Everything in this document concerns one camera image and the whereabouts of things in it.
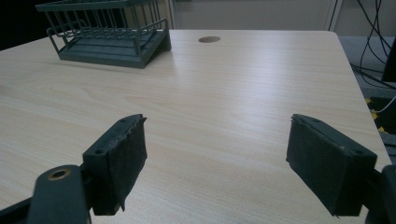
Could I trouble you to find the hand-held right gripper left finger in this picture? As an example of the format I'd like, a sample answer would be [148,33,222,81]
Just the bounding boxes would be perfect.
[81,113,149,217]

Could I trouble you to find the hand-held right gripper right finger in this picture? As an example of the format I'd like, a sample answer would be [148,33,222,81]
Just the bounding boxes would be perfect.
[285,113,378,217]

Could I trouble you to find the black and yellow floor box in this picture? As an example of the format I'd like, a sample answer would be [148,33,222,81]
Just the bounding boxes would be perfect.
[364,96,396,135]

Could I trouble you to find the white cable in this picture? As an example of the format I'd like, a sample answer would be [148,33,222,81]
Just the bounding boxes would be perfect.
[370,94,396,114]

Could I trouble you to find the dark green wire rack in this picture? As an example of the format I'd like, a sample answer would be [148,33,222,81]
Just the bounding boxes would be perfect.
[35,0,173,70]

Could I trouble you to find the black cables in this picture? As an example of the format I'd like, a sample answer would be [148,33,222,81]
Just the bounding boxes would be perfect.
[349,0,396,91]

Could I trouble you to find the round brown cable hole cover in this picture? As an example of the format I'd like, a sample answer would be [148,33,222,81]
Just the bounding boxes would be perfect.
[198,35,222,44]

